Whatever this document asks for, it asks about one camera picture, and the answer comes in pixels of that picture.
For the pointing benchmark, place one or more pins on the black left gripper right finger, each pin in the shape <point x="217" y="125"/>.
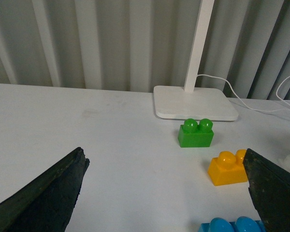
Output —
<point x="269" y="188"/>

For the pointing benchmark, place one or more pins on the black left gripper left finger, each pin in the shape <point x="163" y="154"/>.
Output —
<point x="46" y="203"/>

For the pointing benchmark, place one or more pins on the yellow two-stud block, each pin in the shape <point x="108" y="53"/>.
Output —
<point x="228" y="168"/>

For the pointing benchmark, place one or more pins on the blue three-stud block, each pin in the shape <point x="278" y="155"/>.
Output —
<point x="242" y="224"/>

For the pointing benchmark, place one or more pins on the green two-stud block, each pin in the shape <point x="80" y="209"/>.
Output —
<point x="194" y="134"/>

